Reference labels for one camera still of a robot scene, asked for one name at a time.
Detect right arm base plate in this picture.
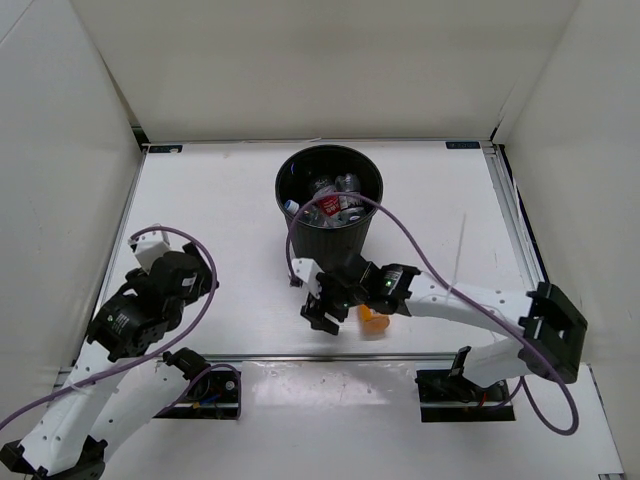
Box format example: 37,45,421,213
415,369,515,423

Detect clear bottle black cap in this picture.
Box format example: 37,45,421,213
335,173,366,224

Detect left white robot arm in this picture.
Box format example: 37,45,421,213
1,240,218,479

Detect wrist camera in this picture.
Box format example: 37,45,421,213
128,234,171,273
290,258,323,299

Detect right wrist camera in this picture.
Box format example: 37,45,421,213
290,258,323,299

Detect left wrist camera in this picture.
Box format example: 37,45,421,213
128,234,171,273

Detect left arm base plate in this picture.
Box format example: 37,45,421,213
155,347,242,420

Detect black plastic bin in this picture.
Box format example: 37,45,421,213
275,145,383,272

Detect clear bottle red label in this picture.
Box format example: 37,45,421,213
308,175,341,217

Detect clear unlabelled plastic bottle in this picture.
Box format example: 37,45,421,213
320,212,362,228

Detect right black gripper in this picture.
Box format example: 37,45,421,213
302,267,367,335

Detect orange juice bottle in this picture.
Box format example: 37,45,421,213
357,305,390,338

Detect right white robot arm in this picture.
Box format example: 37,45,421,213
290,254,588,400

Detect clear bottle blue label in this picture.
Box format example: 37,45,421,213
283,198,326,226

